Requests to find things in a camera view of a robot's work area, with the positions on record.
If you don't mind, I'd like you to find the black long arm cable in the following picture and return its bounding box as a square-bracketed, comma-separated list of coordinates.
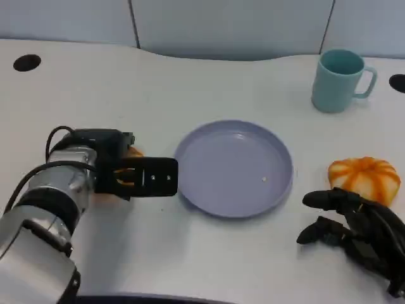
[4, 161, 96, 213]

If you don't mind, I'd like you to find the black table cable hole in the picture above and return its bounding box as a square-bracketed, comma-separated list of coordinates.
[13, 54, 42, 72]
[388, 73, 405, 94]

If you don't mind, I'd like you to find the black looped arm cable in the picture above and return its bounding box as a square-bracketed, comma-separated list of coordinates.
[46, 125, 75, 159]

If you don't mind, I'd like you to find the orange crescent toy bread roll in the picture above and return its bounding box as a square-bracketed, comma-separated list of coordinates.
[94, 146, 146, 203]

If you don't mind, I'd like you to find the pale green mug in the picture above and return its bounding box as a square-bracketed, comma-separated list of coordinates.
[311, 49, 378, 114]

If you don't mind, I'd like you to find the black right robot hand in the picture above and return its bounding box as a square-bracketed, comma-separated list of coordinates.
[296, 187, 405, 300]

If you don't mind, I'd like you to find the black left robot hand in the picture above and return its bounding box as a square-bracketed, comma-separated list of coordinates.
[68, 128, 137, 201]

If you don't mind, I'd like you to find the orange white striped bread roll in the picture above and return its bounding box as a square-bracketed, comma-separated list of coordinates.
[327, 156, 401, 208]

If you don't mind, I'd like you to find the lilac plate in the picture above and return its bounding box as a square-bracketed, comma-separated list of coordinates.
[173, 119, 294, 219]

